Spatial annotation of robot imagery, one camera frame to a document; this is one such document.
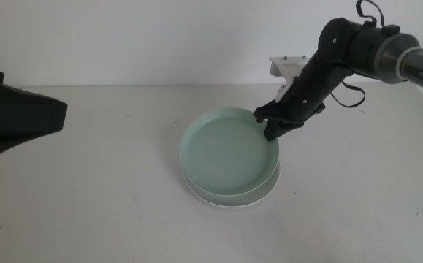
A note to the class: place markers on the mint green shallow bowl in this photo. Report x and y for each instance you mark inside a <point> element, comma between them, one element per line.
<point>225,153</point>

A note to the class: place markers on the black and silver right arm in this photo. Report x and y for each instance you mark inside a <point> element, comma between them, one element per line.
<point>379,51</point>

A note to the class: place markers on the white shallow bowl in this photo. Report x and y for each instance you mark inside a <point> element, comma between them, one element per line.
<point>277,175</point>

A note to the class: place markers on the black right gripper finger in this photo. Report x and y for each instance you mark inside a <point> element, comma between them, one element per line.
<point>271,131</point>
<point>289,127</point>

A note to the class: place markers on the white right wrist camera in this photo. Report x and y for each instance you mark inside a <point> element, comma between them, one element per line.
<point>288,67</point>

